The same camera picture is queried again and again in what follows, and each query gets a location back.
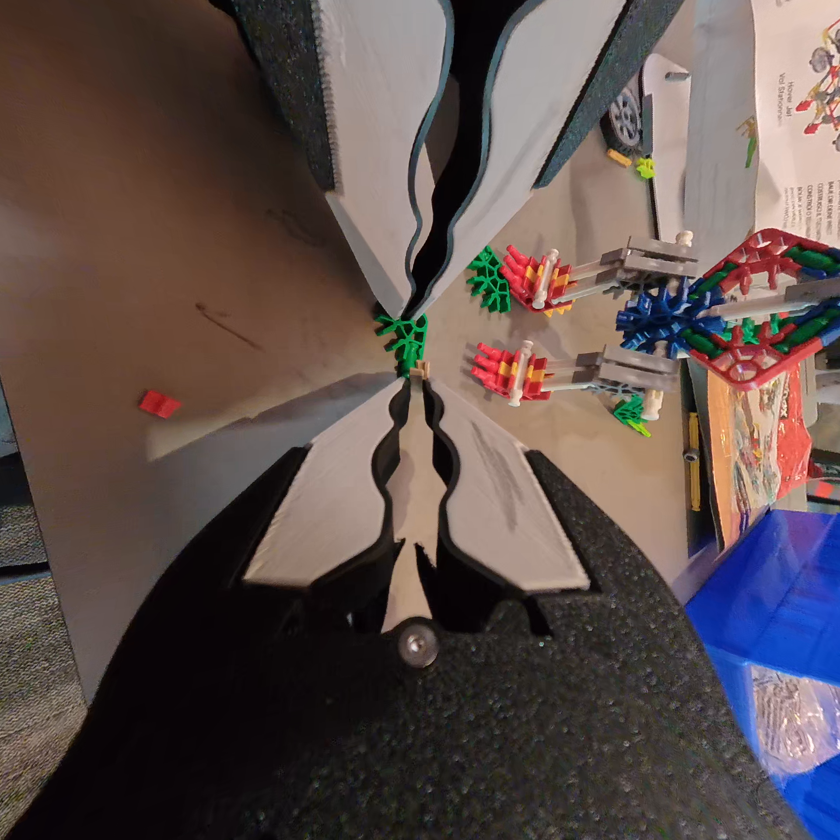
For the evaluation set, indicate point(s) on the green and lime connector cluster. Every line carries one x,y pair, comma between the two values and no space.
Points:
630,414

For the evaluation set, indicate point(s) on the short yellow rod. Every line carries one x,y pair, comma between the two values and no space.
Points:
618,158

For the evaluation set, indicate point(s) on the small tan clip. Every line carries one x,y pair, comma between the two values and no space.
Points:
423,374

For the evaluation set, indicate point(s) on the black toy tire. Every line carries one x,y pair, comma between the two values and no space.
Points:
628,131

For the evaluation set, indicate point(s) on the colourful toy construction model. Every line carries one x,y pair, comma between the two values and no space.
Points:
670,315

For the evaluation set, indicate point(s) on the tiny red plastic piece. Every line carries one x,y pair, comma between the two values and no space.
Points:
160,403

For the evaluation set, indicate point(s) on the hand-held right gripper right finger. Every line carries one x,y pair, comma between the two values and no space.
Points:
512,512

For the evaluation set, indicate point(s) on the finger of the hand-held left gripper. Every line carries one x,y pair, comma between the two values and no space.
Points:
381,118
545,92

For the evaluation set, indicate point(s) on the blue plastic bin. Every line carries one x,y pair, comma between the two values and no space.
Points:
775,591

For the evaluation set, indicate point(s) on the green fan-shaped connector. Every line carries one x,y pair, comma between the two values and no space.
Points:
488,278
400,331

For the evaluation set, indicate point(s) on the printed instruction sheet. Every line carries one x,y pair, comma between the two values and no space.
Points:
794,79

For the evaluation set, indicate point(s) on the small lime plastic piece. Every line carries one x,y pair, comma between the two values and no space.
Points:
646,167

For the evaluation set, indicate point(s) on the clear plastic parts bag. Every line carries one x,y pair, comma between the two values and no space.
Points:
794,715

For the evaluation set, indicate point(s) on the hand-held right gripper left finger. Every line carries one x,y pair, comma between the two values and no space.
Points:
328,519

